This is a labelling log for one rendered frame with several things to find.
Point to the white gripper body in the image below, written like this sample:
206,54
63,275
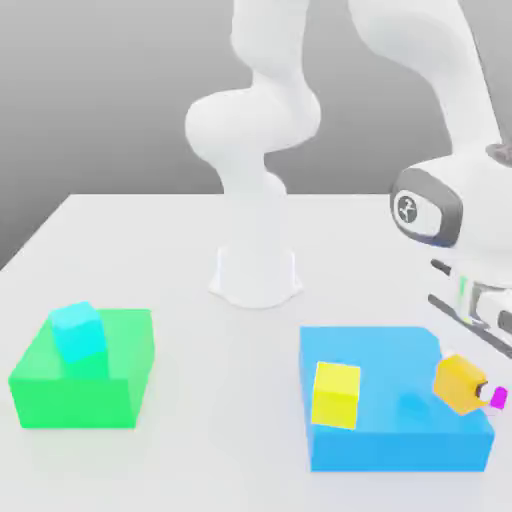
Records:
472,348

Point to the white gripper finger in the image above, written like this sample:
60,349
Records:
483,390

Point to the small orange cube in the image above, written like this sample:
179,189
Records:
458,384

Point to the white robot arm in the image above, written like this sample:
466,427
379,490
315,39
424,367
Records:
256,132

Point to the small magenta cube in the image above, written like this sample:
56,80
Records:
499,397

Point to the small yellow cube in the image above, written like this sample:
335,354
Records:
335,396

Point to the small cyan cube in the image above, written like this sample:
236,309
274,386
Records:
78,332

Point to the large blue box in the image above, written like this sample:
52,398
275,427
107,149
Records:
384,444

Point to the large green box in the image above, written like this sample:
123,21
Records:
80,400

